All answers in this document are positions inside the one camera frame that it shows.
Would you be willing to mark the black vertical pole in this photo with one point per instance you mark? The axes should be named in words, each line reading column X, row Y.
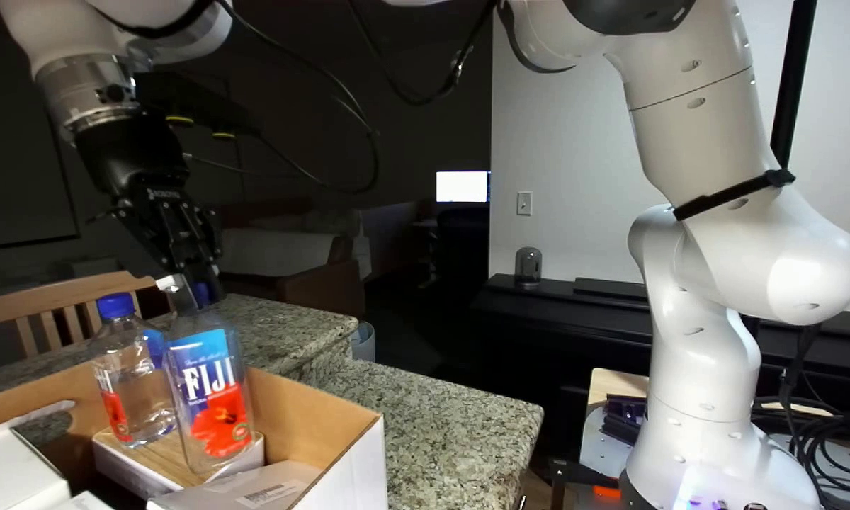
column 793, row 85

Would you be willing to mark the small glass jar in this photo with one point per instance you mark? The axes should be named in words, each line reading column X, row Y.
column 528, row 268

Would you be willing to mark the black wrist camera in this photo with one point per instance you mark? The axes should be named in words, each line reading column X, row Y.
column 208, row 142

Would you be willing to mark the black base frame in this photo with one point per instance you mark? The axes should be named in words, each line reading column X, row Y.
column 569, row 471

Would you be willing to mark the white box with label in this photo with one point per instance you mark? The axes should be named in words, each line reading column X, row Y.
column 256, row 493

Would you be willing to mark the clear Fiji water bottle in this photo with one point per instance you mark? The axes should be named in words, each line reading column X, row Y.
column 208, row 397
column 127, row 387

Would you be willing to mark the wooden chair back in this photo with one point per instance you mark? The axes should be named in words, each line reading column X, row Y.
column 29, row 306

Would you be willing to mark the small light wooden table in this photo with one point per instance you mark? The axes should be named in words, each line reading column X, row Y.
column 617, row 384

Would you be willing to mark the lit computer monitor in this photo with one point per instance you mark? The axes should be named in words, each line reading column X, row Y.
column 461, row 185

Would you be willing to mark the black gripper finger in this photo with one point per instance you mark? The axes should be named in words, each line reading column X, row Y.
column 158, row 231
column 204, row 251

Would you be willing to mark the white box with wooden lid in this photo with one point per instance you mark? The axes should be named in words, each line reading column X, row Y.
column 144, row 464

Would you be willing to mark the black low console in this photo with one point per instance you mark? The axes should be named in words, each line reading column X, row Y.
column 556, row 331

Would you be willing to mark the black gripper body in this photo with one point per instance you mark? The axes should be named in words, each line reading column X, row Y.
column 131, row 161

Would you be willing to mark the open cardboard box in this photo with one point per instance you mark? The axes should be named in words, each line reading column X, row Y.
column 300, row 425

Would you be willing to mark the plain white box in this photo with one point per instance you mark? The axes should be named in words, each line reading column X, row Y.
column 9, row 471

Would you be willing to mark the black electronic device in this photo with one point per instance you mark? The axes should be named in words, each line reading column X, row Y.
column 624, row 414

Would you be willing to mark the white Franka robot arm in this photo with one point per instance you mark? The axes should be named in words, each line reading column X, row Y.
column 708, row 377

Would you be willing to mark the white upholstered sofa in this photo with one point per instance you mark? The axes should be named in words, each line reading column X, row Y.
column 283, row 251

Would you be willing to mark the translucent waste bin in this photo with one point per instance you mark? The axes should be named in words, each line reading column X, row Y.
column 364, row 340

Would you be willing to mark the small orange block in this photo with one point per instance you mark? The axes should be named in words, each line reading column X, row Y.
column 607, row 491

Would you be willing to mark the white wall outlet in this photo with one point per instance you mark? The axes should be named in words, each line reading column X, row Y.
column 522, row 202

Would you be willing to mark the black flat bar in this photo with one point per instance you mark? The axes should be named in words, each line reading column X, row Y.
column 613, row 287

